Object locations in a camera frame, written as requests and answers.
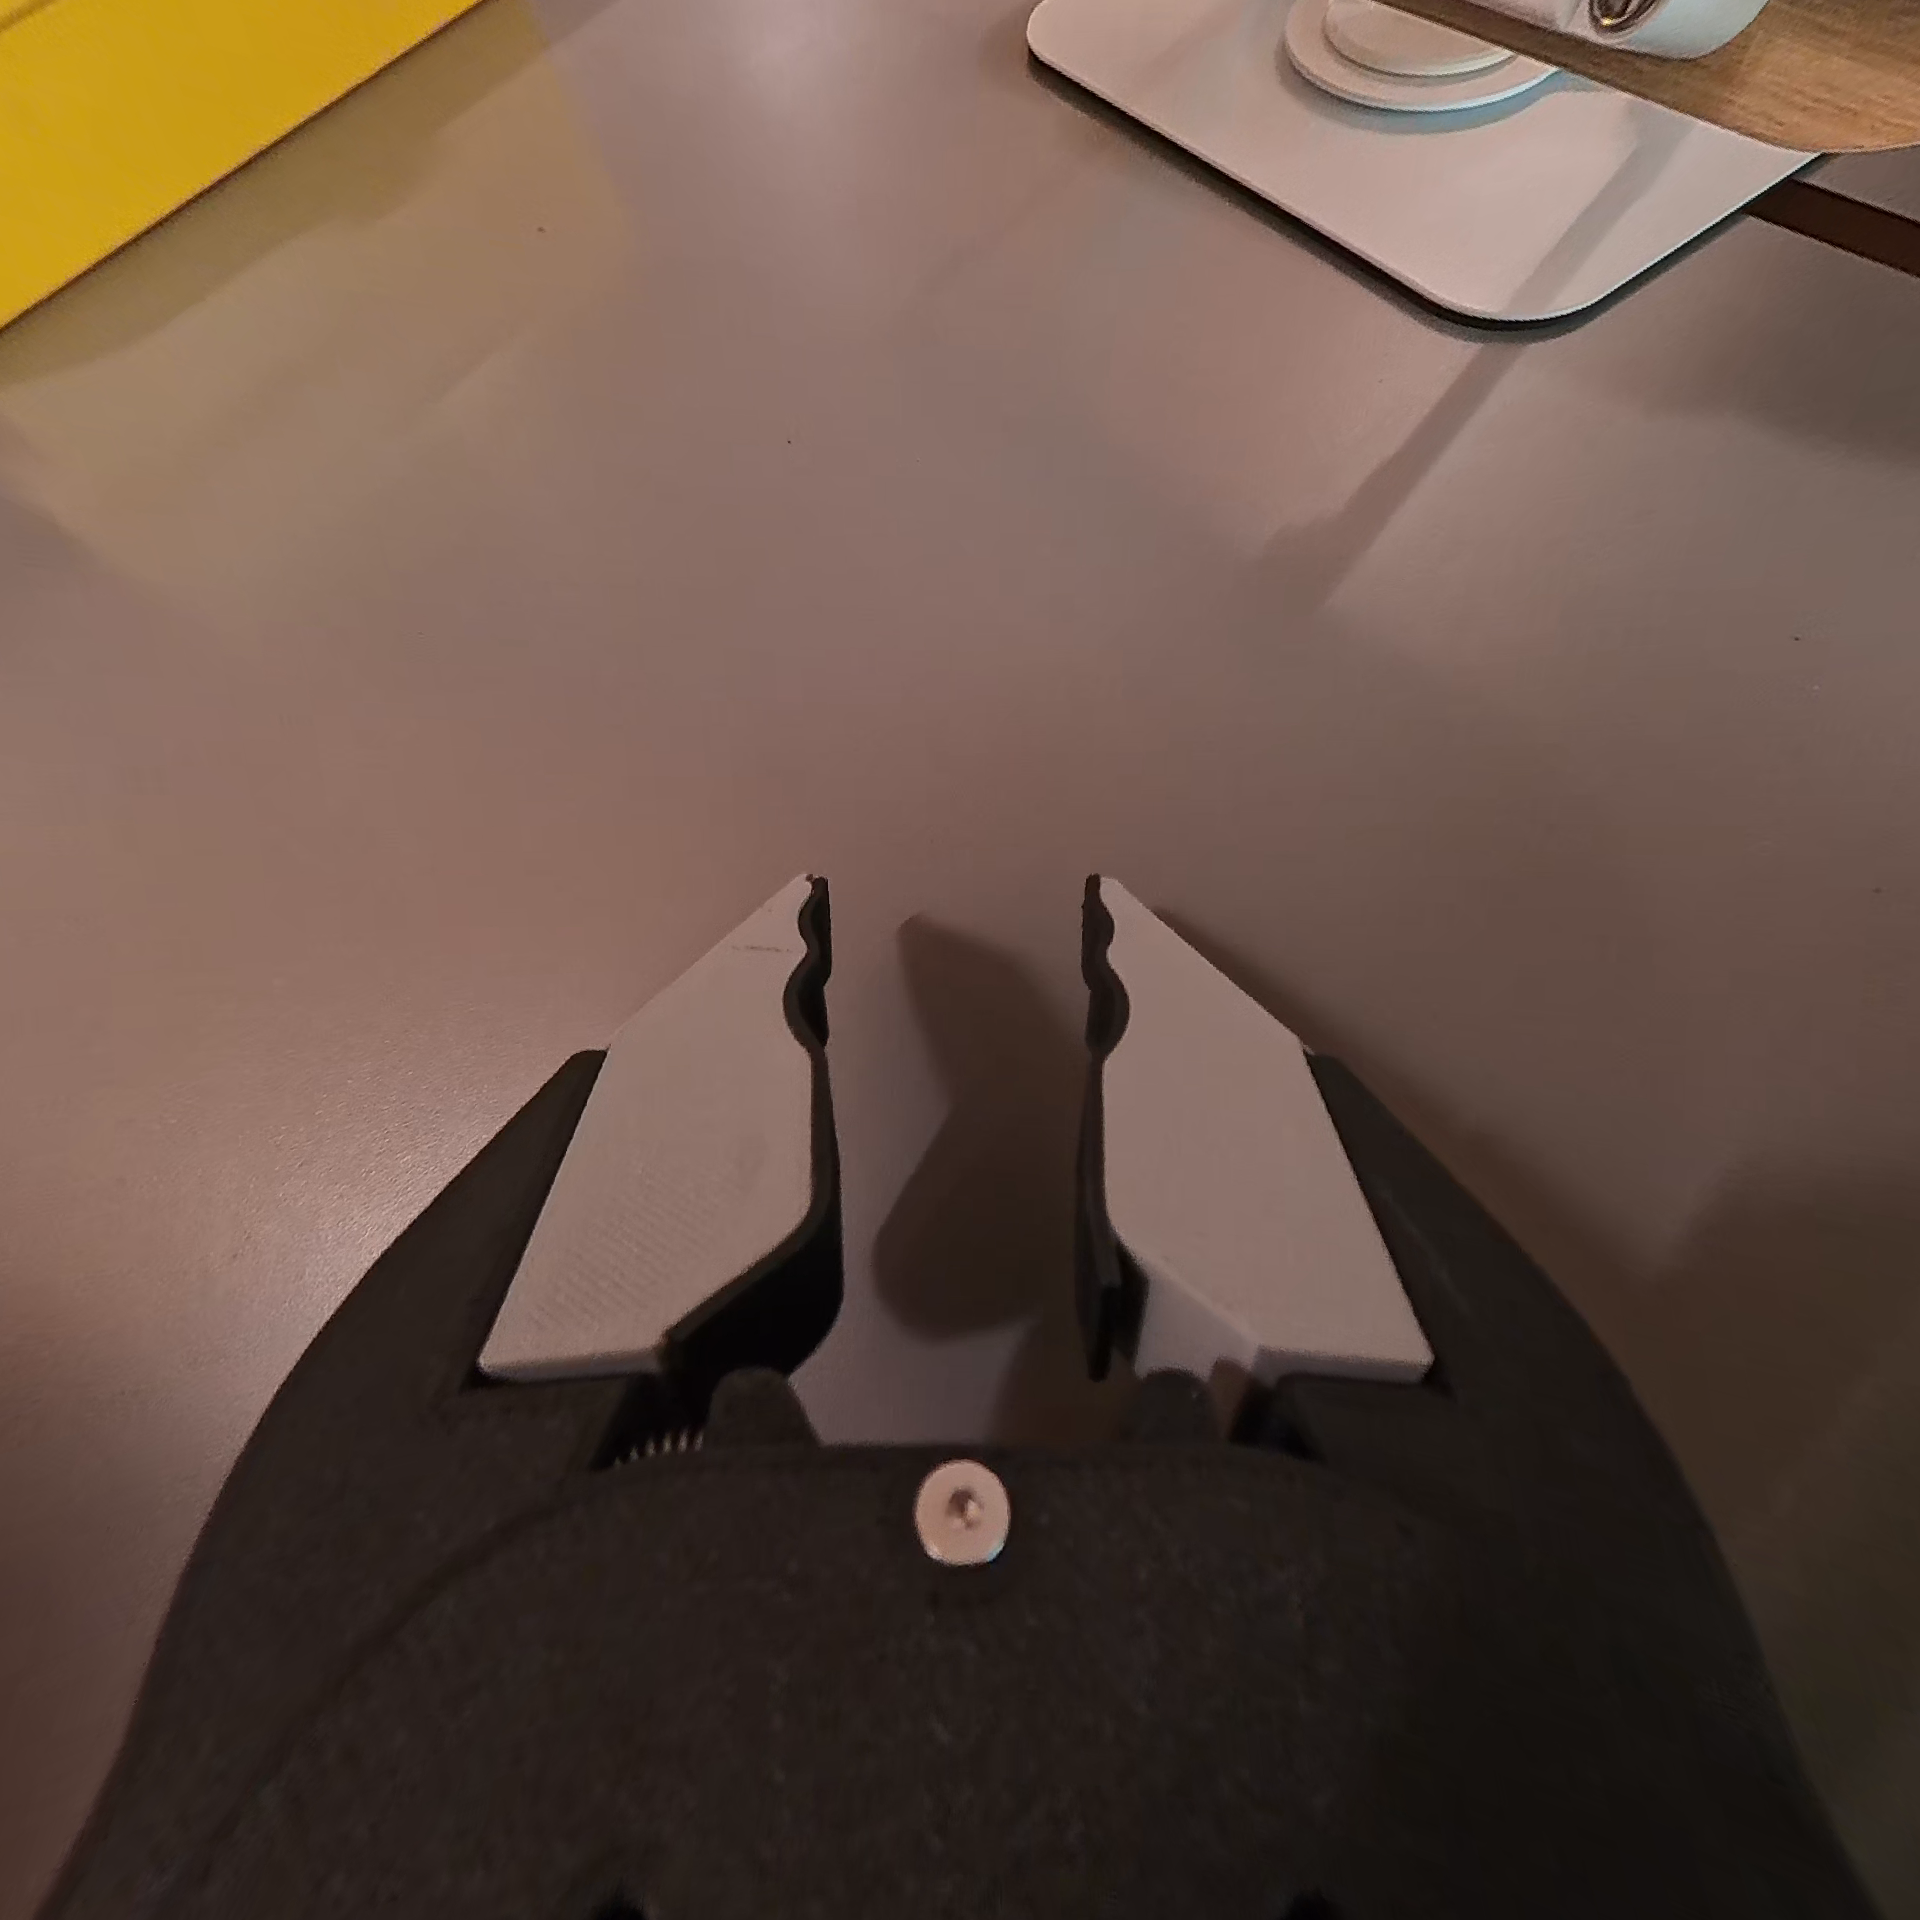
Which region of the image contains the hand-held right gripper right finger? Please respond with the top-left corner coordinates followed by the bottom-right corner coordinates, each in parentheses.
top-left (1080, 872), bottom-right (1435, 1384)

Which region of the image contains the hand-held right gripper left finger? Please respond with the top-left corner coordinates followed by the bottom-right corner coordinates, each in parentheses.
top-left (476, 868), bottom-right (844, 1408)

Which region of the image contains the white stand base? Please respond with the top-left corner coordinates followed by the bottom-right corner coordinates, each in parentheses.
top-left (1027, 0), bottom-right (1868, 326)

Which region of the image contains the yellow box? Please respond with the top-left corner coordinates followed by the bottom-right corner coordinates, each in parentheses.
top-left (0, 0), bottom-right (485, 331)

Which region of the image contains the wooden board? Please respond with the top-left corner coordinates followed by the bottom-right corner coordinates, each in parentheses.
top-left (1387, 0), bottom-right (1920, 163)

